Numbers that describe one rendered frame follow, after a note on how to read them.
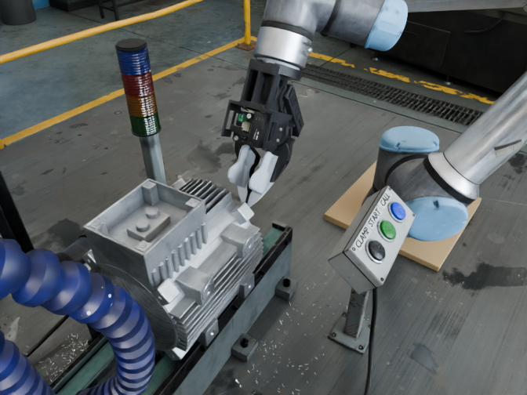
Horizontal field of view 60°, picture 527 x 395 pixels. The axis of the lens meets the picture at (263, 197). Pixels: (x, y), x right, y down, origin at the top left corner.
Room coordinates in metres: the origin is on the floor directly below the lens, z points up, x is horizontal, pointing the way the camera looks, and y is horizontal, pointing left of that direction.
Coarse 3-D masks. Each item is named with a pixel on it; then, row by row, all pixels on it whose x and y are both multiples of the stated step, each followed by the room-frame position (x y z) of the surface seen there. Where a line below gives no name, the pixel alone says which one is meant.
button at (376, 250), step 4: (372, 244) 0.46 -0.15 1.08; (376, 244) 0.46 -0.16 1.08; (380, 244) 0.47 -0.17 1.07; (372, 248) 0.45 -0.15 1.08; (376, 248) 0.46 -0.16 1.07; (380, 248) 0.46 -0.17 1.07; (372, 252) 0.45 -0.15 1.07; (376, 252) 0.45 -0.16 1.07; (380, 252) 0.45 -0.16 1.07; (384, 252) 0.46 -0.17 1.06; (372, 256) 0.45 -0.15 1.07; (376, 256) 0.44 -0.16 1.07; (380, 256) 0.45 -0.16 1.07; (384, 256) 0.45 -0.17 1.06; (380, 260) 0.45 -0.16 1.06
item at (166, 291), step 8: (176, 184) 0.58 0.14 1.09; (240, 208) 0.52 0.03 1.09; (248, 208) 0.53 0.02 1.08; (240, 216) 0.52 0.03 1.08; (248, 216) 0.52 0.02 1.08; (240, 224) 0.52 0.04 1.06; (88, 256) 0.43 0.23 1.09; (88, 264) 0.43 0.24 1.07; (168, 280) 0.38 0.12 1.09; (160, 288) 0.37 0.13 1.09; (168, 288) 0.37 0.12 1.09; (176, 288) 0.38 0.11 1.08; (160, 296) 0.36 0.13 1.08; (168, 296) 0.36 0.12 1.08; (176, 296) 0.37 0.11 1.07; (168, 352) 0.37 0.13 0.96; (176, 352) 0.36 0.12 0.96; (184, 352) 0.37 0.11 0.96; (176, 360) 0.36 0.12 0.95
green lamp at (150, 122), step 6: (156, 114) 0.86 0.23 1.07; (132, 120) 0.84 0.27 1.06; (138, 120) 0.84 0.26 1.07; (144, 120) 0.84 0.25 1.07; (150, 120) 0.84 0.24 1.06; (156, 120) 0.86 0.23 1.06; (132, 126) 0.85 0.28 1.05; (138, 126) 0.84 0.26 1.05; (144, 126) 0.84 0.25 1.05; (150, 126) 0.84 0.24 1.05; (156, 126) 0.85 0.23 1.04; (138, 132) 0.84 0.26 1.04; (144, 132) 0.84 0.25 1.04; (150, 132) 0.84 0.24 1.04
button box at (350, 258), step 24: (384, 192) 0.57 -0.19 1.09; (360, 216) 0.53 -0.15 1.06; (384, 216) 0.52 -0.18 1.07; (408, 216) 0.55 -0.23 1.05; (360, 240) 0.46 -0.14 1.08; (384, 240) 0.48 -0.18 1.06; (336, 264) 0.45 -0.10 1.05; (360, 264) 0.43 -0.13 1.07; (384, 264) 0.45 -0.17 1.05; (360, 288) 0.43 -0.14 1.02
